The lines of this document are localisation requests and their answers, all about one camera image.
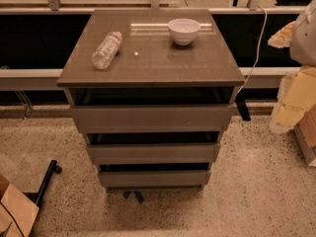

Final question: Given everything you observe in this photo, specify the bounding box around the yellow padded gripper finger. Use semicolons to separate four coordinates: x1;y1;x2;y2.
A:
268;20;316;133

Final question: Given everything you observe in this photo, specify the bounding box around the grey top drawer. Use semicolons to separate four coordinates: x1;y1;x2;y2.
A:
70;105;232;133

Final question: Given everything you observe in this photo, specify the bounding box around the grey drawer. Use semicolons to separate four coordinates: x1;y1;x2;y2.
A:
70;105;232;133
87;143;220;165
98;170;210;188

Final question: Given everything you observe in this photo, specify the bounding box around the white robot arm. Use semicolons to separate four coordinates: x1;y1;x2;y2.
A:
268;0;316;133

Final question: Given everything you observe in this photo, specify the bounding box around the grey drawer cabinet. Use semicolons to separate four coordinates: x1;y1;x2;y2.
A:
57;9;244;174

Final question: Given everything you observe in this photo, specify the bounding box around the grey middle drawer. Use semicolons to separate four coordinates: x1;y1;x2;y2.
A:
87;143;220;165

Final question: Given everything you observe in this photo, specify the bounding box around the grey bottom drawer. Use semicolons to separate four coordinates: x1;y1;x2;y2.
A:
98;170;210;188

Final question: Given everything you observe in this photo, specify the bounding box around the white ceramic bowl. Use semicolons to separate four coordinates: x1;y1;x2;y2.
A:
168;19;200;45

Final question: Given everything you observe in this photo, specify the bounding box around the clear plastic water bottle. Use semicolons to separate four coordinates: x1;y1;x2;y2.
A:
92;32;122;70

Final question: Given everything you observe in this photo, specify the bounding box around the black wheeled stand leg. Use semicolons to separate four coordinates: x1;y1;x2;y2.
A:
26;160;62;207

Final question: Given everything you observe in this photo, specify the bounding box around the brown cardboard box left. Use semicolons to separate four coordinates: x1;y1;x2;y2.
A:
0;174;39;237

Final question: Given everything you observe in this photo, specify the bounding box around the white cable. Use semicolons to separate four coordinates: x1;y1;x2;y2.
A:
236;5;269;95

